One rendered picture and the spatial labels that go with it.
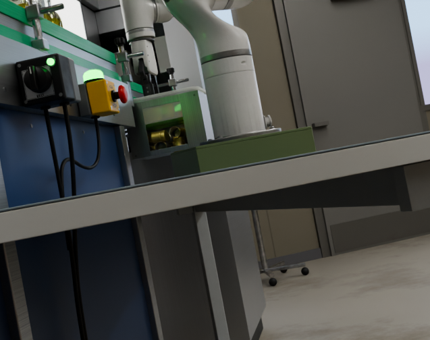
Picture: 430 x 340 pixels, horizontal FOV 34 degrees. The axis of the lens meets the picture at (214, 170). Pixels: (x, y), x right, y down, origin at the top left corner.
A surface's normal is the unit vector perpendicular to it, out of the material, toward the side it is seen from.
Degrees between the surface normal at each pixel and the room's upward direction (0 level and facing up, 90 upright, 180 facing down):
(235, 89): 92
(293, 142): 90
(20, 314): 90
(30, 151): 90
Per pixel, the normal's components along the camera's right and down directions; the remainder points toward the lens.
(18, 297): 0.97, -0.18
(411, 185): 0.25, -0.07
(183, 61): -0.16, 0.01
